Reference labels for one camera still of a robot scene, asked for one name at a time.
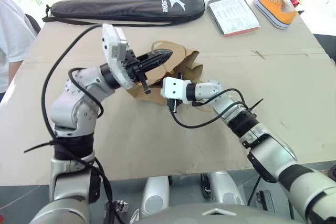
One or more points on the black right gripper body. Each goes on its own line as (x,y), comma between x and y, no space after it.
(174,104)

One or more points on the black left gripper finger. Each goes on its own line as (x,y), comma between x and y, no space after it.
(155,64)
(160,53)

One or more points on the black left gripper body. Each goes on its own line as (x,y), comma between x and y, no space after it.
(132,64)

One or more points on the brown paper bag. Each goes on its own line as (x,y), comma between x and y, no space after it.
(189,62)

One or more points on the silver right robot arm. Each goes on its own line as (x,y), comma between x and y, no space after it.
(273,153)

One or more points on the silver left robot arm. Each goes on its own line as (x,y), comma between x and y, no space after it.
(68,106)

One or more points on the black racket bag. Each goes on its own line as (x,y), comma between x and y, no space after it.
(118,5)

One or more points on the brown cardboard sheet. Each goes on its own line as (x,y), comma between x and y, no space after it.
(183,35)
(147,140)

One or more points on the black zip tie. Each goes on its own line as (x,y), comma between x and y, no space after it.
(256,104)
(39,146)

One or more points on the white booklet with red edge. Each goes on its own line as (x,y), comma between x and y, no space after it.
(232,14)

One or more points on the silver robot leg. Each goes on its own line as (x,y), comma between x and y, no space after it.
(223,187)
(155,195)

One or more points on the black chair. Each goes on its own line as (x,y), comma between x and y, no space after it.
(34,22)

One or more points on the silver robot torso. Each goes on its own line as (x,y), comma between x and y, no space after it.
(210,214)

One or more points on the person in white shirt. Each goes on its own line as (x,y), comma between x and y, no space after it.
(11,37)

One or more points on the orange canvas sneaker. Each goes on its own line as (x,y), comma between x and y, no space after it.
(277,9)

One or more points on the small red item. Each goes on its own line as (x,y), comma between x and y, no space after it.
(295,2)

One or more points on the dark seat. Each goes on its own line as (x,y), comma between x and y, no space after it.
(326,47)

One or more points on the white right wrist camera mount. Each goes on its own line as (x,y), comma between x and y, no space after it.
(173,89)

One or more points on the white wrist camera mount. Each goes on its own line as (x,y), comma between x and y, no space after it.
(173,89)
(113,51)

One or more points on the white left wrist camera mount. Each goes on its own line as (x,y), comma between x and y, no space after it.
(113,51)

